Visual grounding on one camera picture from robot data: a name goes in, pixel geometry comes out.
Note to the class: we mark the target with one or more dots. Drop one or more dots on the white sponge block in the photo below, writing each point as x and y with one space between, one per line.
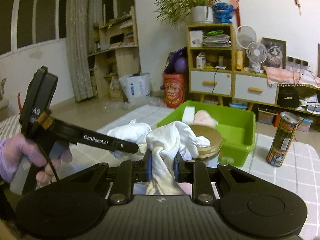
188 115

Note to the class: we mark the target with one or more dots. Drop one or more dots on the wooden cabinet white drawers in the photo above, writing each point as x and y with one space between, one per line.
229 83

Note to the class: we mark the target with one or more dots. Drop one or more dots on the pink plush toy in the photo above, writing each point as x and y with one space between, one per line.
203 118

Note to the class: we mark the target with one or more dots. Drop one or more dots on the framed cat picture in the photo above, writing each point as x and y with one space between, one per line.
276 53

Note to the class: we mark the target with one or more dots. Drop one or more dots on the blue stitch plush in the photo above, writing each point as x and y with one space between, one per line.
223 13

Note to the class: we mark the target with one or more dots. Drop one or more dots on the pink table runner cloth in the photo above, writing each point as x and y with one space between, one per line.
283 77

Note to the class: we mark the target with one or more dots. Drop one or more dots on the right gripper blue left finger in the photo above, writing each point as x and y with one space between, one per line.
149 165

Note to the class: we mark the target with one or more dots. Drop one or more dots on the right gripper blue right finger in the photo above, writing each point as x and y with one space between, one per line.
179 168

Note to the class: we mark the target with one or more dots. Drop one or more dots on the white cloth glove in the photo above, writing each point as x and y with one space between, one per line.
164 143

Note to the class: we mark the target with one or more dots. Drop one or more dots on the small white desk fan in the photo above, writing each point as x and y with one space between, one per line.
257 54

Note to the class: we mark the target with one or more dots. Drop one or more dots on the black bag in cabinet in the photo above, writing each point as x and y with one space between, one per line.
288 97

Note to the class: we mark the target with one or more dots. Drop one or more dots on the wooden bookshelf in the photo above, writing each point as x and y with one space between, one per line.
115 53

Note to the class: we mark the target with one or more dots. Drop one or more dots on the purple ball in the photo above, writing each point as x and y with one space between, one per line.
180 65

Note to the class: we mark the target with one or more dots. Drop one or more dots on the tall black snack can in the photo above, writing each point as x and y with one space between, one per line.
282 140

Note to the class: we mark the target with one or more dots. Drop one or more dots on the white paper bag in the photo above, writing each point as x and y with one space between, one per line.
136 85

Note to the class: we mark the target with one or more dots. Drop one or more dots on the green plastic bin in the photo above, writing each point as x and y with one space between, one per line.
236 126

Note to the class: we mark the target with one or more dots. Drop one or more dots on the potted green plant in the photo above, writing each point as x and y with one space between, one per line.
177 12

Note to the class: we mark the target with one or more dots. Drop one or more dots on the grey window curtain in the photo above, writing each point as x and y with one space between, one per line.
81 15

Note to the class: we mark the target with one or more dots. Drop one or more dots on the grey checked tablecloth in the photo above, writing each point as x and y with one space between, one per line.
298 174

